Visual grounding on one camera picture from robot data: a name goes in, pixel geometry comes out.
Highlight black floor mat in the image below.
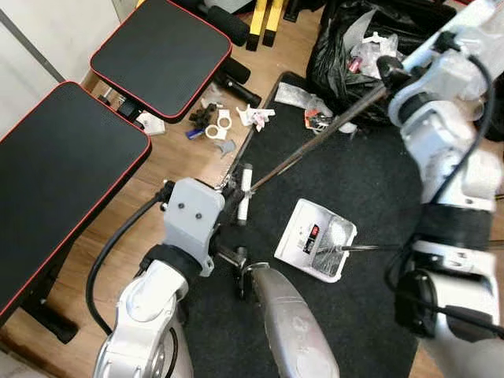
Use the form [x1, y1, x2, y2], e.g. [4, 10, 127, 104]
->
[185, 71, 504, 378]

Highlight white plastic rubbish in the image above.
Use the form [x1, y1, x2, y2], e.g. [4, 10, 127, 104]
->
[346, 9, 410, 80]

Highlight grey plastic piece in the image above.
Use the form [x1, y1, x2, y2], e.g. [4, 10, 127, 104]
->
[213, 139, 237, 157]

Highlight black rubbish bag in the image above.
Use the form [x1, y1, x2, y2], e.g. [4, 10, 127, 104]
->
[306, 0, 504, 127]

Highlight white round plastic container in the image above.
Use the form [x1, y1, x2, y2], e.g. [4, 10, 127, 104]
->
[335, 118, 359, 135]

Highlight black plastic pieces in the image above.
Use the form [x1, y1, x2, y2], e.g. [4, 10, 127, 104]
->
[187, 105, 219, 131]

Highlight clear red blister packaging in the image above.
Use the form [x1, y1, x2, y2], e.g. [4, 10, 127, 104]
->
[303, 106, 338, 133]

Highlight clear plastic packaging bag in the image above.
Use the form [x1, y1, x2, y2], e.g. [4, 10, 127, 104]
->
[273, 81, 324, 113]

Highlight silver right robot leg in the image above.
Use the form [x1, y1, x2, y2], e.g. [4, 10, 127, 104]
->
[250, 262, 341, 378]

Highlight black foam bench roller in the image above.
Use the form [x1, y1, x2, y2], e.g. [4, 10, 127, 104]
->
[214, 57, 262, 109]
[197, 0, 251, 46]

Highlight small black bench pad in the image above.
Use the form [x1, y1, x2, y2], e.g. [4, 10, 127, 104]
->
[89, 0, 234, 124]

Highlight large black bench pad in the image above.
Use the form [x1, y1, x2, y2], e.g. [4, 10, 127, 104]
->
[0, 81, 152, 320]

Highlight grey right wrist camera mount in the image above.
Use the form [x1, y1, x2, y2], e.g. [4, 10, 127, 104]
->
[409, 35, 485, 105]

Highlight white plastic ring part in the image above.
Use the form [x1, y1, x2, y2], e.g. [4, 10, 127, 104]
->
[205, 109, 235, 144]

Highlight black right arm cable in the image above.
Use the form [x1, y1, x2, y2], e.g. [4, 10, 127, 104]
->
[384, 31, 504, 332]

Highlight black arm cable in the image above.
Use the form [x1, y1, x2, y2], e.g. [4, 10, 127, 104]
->
[384, 31, 504, 332]
[85, 193, 176, 335]

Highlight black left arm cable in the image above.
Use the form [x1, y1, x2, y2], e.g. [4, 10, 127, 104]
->
[85, 193, 176, 335]

